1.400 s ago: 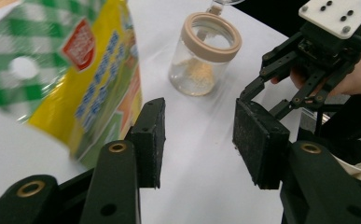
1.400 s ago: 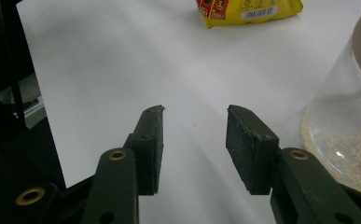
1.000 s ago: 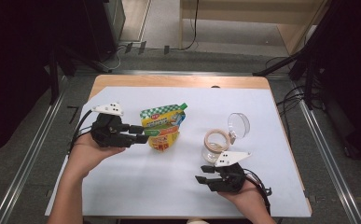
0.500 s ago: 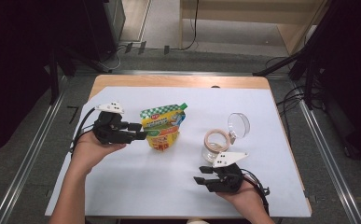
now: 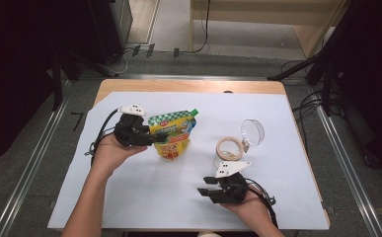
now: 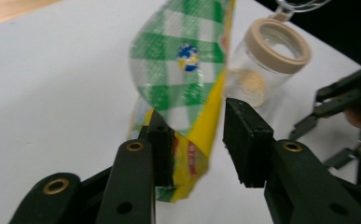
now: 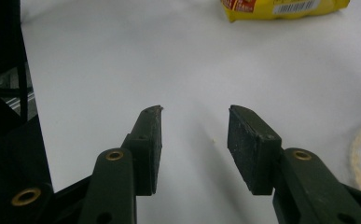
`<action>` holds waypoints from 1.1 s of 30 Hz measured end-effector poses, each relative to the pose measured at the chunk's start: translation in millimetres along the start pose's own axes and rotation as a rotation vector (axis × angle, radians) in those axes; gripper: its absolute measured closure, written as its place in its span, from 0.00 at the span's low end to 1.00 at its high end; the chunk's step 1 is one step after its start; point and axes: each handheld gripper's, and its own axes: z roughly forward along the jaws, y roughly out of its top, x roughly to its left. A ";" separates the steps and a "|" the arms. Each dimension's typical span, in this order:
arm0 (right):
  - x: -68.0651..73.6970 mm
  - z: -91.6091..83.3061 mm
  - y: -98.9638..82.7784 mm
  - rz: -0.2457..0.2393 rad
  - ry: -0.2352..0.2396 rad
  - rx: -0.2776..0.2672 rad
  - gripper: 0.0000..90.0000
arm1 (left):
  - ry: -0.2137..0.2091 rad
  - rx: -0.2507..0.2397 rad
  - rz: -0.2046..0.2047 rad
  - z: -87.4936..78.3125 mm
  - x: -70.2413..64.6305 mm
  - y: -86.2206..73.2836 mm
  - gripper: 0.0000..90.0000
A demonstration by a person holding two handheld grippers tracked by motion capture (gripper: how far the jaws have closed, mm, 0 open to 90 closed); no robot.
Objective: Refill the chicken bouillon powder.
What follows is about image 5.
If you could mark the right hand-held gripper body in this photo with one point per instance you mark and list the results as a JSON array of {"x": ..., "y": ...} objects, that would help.
[{"x": 231, "y": 191}]

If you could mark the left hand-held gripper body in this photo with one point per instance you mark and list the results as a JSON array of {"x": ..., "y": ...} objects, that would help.
[{"x": 131, "y": 131}]

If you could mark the yellow green spout pouch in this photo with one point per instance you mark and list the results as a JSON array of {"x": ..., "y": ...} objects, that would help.
[{"x": 175, "y": 131}]

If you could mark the clear plastic cup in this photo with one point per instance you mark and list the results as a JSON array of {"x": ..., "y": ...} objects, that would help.
[{"x": 252, "y": 131}]

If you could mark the person's right hand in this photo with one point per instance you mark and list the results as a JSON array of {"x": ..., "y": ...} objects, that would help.
[{"x": 252, "y": 210}]

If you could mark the person's left hand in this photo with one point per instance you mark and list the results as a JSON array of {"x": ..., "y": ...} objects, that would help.
[{"x": 109, "y": 156}]

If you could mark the white table mat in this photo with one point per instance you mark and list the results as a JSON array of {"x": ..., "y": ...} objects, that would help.
[{"x": 178, "y": 197}]

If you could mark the black metal stand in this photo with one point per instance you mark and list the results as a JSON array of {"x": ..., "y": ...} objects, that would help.
[
  {"x": 330, "y": 42},
  {"x": 57, "y": 79}
]

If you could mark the black cabinet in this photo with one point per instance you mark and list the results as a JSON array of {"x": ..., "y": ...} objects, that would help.
[{"x": 109, "y": 29}]

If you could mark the dark curtain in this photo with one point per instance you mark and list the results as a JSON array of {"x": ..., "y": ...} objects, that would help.
[
  {"x": 376, "y": 98},
  {"x": 11, "y": 82}
]

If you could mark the light wooden desk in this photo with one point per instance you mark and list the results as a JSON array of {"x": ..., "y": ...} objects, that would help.
[{"x": 261, "y": 16}]

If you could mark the aluminium floor rail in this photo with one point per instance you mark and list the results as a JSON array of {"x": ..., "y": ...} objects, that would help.
[
  {"x": 349, "y": 177},
  {"x": 30, "y": 164}
]

